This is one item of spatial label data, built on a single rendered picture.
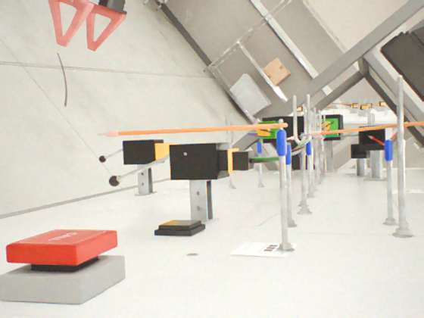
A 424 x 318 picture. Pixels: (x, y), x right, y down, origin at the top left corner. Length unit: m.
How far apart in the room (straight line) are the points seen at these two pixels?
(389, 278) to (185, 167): 0.27
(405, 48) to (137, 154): 0.91
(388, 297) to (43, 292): 0.20
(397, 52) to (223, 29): 6.77
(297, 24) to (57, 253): 7.81
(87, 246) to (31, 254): 0.03
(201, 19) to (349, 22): 2.30
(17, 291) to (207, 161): 0.27
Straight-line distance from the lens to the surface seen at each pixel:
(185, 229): 0.49
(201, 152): 0.53
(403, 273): 0.36
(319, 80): 1.46
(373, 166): 1.06
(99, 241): 0.33
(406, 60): 1.53
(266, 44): 8.07
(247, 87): 7.56
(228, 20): 8.21
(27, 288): 0.33
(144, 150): 0.88
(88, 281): 0.31
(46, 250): 0.32
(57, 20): 0.79
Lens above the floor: 1.30
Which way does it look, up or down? 16 degrees down
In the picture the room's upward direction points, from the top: 51 degrees clockwise
